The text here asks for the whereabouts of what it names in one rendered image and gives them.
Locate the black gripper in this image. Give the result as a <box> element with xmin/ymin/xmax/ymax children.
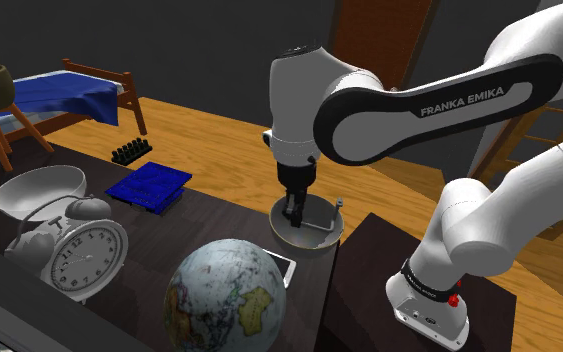
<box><xmin>275</xmin><ymin>162</ymin><xmax>318</xmax><ymax>229</ymax></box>

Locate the bent grey metal tool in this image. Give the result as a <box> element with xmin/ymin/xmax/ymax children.
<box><xmin>303</xmin><ymin>196</ymin><xmax>345</xmax><ymax>233</ymax></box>

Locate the grey metal bowl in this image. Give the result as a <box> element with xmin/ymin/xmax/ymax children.
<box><xmin>268</xmin><ymin>193</ymin><xmax>346</xmax><ymax>251</ymax></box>

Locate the white phone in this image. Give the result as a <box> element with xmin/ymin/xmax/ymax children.
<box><xmin>261</xmin><ymin>247</ymin><xmax>298</xmax><ymax>290</ymax></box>

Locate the dark wooden desk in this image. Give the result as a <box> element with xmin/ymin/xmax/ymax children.
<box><xmin>0</xmin><ymin>138</ymin><xmax>342</xmax><ymax>352</ymax></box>

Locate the dark robot stand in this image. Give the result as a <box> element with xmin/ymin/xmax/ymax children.
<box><xmin>313</xmin><ymin>212</ymin><xmax>519</xmax><ymax>352</ymax></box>

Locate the world globe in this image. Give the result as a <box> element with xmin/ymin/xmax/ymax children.
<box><xmin>163</xmin><ymin>238</ymin><xmax>288</xmax><ymax>352</ymax></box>

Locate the blue flat box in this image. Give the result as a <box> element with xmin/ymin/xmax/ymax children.
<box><xmin>104</xmin><ymin>161</ymin><xmax>194</xmax><ymax>216</ymax></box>

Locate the black rack of pegs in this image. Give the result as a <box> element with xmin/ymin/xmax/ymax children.
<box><xmin>110</xmin><ymin>137</ymin><xmax>154</xmax><ymax>166</ymax></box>

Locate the brown wooden door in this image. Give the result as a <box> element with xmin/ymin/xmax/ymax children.
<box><xmin>328</xmin><ymin>0</ymin><xmax>442</xmax><ymax>92</ymax></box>

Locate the white twin-bell alarm clock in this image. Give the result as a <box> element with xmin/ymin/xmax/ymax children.
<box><xmin>3</xmin><ymin>194</ymin><xmax>130</xmax><ymax>304</ymax></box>

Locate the wooden chair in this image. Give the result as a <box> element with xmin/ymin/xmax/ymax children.
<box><xmin>469</xmin><ymin>97</ymin><xmax>563</xmax><ymax>241</ymax></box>

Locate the white bowl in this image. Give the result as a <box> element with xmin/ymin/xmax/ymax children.
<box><xmin>0</xmin><ymin>164</ymin><xmax>89</xmax><ymax>223</ymax></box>

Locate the wooden bed with blue blanket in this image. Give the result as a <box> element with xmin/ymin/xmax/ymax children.
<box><xmin>0</xmin><ymin>57</ymin><xmax>149</xmax><ymax>160</ymax></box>

